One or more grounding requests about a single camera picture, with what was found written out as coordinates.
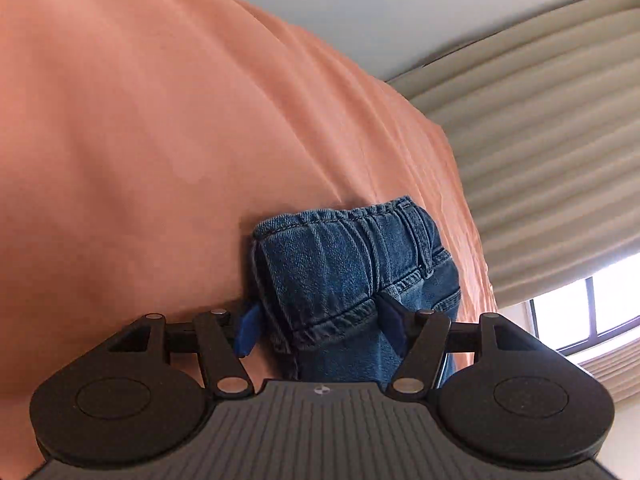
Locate wide beige curtain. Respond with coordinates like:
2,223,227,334
384,0,640,309

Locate orange bed sheet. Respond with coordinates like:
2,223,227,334
0,0,499,413

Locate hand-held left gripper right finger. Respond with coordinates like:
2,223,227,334
377,294,545,401

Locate window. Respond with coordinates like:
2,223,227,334
525,252,640,357

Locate blue denim pants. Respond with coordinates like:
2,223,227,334
247,195,463,386

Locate narrow beige curtain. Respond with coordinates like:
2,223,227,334
574,337,640,406

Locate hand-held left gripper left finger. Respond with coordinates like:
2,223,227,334
102,302,262,400

